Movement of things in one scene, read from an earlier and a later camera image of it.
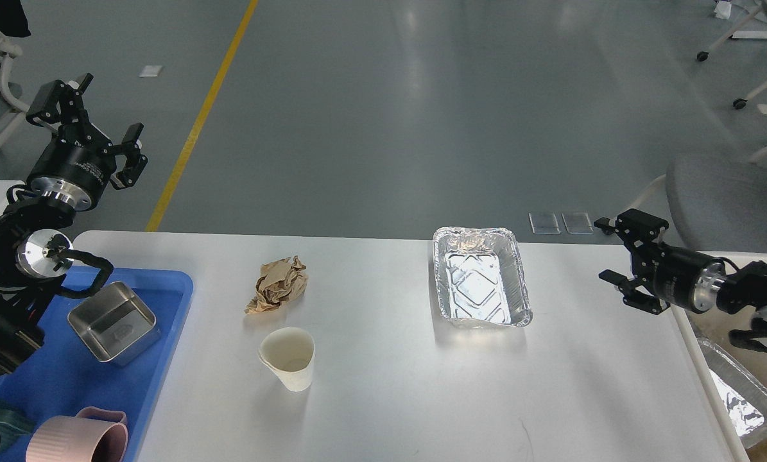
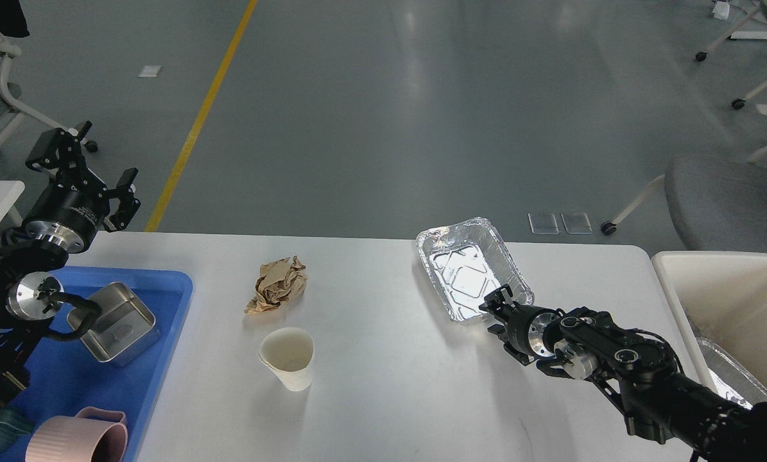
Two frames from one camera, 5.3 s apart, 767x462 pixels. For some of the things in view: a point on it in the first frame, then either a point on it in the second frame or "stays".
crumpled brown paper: x=280 y=282 stays
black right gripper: x=681 y=276 -> x=525 y=325
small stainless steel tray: x=115 y=322 stays
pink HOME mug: x=94 y=434 stays
